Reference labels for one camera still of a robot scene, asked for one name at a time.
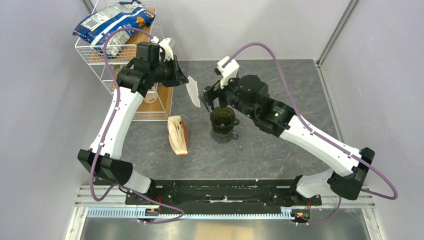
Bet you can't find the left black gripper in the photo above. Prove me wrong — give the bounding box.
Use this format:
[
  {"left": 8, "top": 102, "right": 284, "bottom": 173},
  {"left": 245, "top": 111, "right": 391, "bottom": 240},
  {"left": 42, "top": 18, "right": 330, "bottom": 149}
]
[{"left": 150, "top": 55, "right": 189, "bottom": 88}]

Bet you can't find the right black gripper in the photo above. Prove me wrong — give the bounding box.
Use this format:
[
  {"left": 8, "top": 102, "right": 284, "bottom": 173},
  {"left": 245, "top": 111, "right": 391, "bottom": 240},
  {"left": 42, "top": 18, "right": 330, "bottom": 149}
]
[{"left": 199, "top": 71, "right": 257, "bottom": 119}]

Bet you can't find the white paper coffee filter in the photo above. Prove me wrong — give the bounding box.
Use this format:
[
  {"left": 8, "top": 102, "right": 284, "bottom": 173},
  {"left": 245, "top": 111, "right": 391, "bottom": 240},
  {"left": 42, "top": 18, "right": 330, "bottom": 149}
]
[{"left": 186, "top": 76, "right": 201, "bottom": 108}]

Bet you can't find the dark green coffee dripper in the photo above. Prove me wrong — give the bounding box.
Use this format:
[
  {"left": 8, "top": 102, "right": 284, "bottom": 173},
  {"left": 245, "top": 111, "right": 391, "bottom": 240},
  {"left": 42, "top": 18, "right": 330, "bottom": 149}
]
[{"left": 209, "top": 107, "right": 240, "bottom": 135}]

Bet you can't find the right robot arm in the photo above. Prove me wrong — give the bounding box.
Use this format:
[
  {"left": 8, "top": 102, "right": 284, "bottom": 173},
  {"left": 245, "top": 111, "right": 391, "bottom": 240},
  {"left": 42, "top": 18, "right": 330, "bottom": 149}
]
[{"left": 199, "top": 75, "right": 375, "bottom": 205}]

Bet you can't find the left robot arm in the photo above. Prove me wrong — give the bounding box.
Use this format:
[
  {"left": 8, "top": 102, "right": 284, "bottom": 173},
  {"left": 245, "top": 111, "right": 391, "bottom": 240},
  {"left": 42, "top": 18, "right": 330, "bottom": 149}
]
[{"left": 77, "top": 38, "right": 189, "bottom": 205}]

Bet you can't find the clear glass coffee server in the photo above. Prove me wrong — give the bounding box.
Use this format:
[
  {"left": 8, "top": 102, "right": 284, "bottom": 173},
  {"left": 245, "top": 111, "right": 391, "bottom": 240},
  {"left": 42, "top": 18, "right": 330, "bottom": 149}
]
[{"left": 210, "top": 129, "right": 239, "bottom": 144}]

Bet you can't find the blue snack bag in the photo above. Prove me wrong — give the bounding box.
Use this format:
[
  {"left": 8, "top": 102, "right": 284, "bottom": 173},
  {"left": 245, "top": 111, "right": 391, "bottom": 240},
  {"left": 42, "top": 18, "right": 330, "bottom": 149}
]
[{"left": 72, "top": 0, "right": 156, "bottom": 55}]

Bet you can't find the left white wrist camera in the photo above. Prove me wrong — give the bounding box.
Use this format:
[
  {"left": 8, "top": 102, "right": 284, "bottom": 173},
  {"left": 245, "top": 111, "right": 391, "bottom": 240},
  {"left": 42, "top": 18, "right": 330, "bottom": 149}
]
[{"left": 150, "top": 36, "right": 175, "bottom": 62}]

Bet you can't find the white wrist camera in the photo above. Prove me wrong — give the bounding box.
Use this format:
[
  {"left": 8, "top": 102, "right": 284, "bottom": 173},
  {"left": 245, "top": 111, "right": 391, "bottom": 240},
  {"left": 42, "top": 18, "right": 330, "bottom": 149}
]
[
  {"left": 215, "top": 56, "right": 240, "bottom": 89},
  {"left": 150, "top": 36, "right": 175, "bottom": 62}
]

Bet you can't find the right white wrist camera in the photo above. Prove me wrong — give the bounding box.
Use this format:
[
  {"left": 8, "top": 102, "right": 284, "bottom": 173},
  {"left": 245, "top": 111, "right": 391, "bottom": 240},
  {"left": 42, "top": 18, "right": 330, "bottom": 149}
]
[{"left": 215, "top": 56, "right": 240, "bottom": 89}]

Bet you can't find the white wire wooden shelf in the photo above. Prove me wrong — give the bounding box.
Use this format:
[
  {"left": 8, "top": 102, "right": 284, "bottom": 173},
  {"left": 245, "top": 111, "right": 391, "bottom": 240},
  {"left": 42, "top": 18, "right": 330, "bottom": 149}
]
[{"left": 73, "top": 0, "right": 187, "bottom": 121}]

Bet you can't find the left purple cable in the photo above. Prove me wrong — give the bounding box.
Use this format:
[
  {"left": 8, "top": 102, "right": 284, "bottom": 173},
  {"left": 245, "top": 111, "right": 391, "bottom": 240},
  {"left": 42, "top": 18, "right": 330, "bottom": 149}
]
[{"left": 89, "top": 27, "right": 186, "bottom": 225}]

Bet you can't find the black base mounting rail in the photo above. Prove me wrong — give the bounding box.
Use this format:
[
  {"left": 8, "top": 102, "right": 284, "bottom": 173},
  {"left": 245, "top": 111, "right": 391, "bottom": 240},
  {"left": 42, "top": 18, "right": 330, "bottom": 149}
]
[{"left": 145, "top": 177, "right": 323, "bottom": 216}]

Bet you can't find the white cable duct strip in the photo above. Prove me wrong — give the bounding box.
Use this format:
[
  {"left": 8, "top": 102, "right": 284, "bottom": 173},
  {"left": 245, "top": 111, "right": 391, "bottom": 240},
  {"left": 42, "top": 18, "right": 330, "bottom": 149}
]
[{"left": 86, "top": 206, "right": 309, "bottom": 221}]

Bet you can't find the aluminium corner frame post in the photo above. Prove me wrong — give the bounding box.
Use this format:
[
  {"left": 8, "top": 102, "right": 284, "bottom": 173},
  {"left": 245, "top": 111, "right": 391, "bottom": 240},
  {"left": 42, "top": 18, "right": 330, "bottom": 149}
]
[{"left": 315, "top": 0, "right": 360, "bottom": 68}]

